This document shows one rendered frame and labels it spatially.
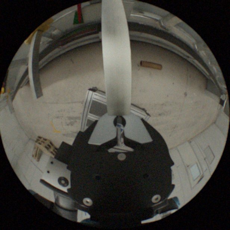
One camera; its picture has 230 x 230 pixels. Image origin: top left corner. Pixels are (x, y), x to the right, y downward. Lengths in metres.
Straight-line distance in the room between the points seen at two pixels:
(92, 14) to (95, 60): 0.78
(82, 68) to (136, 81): 0.75
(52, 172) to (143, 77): 1.11
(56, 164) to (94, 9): 0.48
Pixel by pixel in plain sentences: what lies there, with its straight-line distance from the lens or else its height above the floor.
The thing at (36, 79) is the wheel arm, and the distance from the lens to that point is 0.27.
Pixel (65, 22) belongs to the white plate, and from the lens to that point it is 0.34.
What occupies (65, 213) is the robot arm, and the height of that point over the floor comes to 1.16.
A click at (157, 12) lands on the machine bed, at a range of 0.62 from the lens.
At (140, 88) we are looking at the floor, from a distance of 1.01.
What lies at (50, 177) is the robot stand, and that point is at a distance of 0.26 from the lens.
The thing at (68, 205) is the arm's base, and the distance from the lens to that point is 0.41.
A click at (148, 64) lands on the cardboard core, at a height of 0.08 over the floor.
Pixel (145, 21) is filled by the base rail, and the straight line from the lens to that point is 0.37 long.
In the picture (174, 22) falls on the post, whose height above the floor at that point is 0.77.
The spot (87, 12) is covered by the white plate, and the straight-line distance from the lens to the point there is 0.31.
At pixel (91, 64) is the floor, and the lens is 1.01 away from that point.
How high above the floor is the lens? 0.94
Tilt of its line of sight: 59 degrees down
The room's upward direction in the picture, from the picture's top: 178 degrees counter-clockwise
